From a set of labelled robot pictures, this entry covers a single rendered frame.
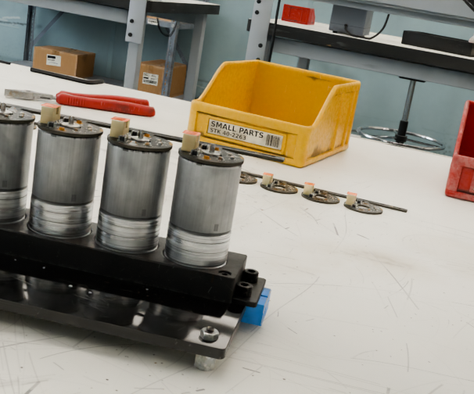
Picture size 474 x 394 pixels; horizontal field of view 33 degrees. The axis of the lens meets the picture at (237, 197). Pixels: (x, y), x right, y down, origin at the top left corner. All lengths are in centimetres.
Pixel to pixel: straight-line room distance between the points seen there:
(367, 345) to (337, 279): 7
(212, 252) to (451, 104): 444
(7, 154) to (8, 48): 535
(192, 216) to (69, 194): 5
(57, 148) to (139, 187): 3
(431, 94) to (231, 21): 125
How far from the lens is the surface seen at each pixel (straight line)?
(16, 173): 33
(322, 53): 271
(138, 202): 31
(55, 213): 32
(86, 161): 31
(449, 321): 37
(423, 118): 475
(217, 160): 30
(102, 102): 70
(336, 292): 37
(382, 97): 477
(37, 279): 31
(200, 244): 30
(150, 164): 30
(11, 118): 32
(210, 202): 30
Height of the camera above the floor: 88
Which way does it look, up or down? 15 degrees down
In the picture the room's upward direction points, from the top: 10 degrees clockwise
